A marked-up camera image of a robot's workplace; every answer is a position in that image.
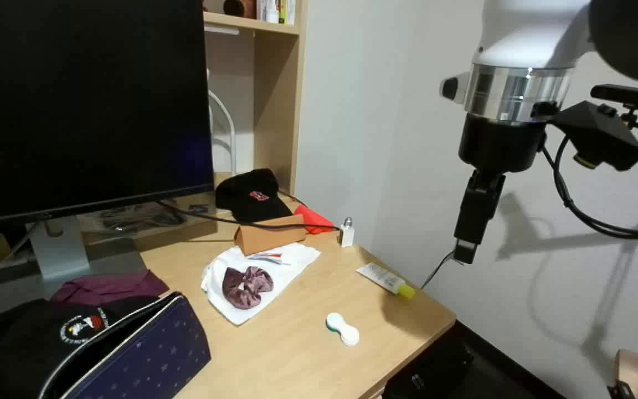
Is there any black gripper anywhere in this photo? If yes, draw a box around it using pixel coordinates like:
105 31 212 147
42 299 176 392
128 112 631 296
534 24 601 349
453 108 551 267

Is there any red oblong plastic object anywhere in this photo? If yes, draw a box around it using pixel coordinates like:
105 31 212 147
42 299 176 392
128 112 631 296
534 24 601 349
305 212 341 238
293 204 325 228

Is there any white tube with yellow cap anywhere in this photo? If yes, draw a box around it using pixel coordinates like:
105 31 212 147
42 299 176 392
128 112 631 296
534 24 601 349
354 260 418 302

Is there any small clear sanitizer bottle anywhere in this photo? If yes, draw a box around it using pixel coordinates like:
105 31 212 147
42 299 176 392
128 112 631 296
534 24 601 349
336 215 357 251

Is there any black bin under desk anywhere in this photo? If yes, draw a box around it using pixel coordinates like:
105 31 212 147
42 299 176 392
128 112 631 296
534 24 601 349
384 319 568 399

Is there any white contact lens case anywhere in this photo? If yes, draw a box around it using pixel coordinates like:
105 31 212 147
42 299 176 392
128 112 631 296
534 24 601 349
323 310 363 349

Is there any white paper with picture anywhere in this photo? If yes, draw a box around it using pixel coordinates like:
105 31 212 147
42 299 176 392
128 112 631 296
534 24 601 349
200 241 323 329

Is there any light wooden shelf unit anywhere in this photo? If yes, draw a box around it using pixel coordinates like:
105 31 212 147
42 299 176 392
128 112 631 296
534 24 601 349
202 0 310 200

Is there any black cap with red logo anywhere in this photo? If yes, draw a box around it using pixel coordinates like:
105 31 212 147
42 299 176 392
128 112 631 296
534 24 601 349
212 167 297 225

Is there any dark red scrunchie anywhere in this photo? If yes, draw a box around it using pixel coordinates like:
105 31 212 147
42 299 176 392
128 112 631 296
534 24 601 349
219 264 277 312

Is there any clear plastic bag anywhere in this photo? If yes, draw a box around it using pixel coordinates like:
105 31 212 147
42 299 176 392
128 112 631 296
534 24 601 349
96 201 190 232

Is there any navy dotted pouch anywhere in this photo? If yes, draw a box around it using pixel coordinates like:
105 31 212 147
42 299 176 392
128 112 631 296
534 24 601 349
36 291 212 399

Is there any maroon cloth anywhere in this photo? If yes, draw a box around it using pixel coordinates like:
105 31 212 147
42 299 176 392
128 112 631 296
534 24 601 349
48 268 170 310

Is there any black computer monitor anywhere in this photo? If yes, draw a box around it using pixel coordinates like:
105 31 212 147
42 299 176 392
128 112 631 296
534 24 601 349
0 0 218 228

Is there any silver monitor stand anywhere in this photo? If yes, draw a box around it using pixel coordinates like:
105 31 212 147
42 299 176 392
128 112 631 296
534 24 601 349
24 215 93 284

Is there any black cloth with round logo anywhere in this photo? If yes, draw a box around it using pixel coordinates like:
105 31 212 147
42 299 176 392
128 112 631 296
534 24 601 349
0 292 159 399

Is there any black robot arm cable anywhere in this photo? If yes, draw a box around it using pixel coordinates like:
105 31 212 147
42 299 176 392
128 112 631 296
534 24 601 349
539 135 638 241

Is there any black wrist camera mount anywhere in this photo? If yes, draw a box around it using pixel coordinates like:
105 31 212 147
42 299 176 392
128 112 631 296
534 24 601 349
545 82 638 177

